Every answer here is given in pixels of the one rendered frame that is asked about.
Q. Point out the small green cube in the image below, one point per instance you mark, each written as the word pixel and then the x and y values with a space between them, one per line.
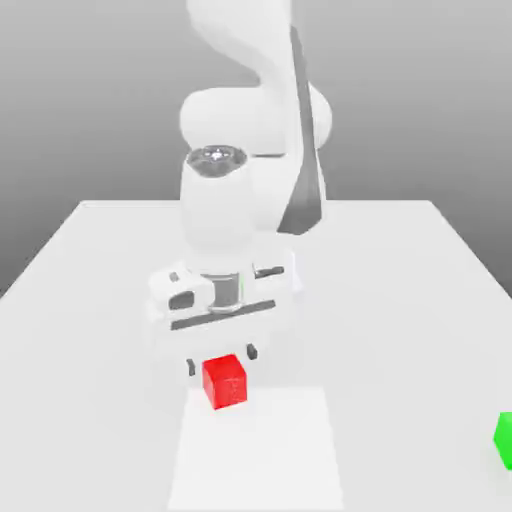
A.
pixel 504 440

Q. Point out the small red cube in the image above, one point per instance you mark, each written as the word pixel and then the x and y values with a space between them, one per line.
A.
pixel 224 382

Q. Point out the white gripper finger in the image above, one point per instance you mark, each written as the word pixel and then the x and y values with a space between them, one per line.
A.
pixel 190 366
pixel 252 352

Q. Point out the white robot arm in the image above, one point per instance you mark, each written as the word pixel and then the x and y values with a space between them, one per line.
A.
pixel 216 208

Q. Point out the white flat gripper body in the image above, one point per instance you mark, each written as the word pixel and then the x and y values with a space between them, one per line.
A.
pixel 224 332

